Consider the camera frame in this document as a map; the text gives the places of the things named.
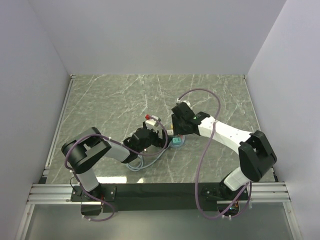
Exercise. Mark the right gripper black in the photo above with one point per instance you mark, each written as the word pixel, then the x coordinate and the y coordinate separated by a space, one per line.
pixel 176 129

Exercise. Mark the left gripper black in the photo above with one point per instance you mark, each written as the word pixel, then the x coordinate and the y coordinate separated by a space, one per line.
pixel 159 142

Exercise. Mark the white charger plug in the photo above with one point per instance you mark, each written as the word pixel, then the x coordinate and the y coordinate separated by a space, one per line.
pixel 170 132

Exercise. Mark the round blue power strip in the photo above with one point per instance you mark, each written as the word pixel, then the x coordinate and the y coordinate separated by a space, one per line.
pixel 175 147

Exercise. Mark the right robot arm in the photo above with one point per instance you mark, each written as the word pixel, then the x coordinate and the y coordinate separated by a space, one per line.
pixel 256 156

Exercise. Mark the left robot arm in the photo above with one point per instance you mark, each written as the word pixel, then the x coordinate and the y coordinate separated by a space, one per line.
pixel 86 149

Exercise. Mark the teal usb charger plug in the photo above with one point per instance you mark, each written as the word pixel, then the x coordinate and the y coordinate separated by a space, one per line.
pixel 176 141

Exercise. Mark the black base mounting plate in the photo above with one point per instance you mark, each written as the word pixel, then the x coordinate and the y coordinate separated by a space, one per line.
pixel 168 196

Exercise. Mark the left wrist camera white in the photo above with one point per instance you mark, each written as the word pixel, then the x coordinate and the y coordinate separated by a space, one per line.
pixel 152 122

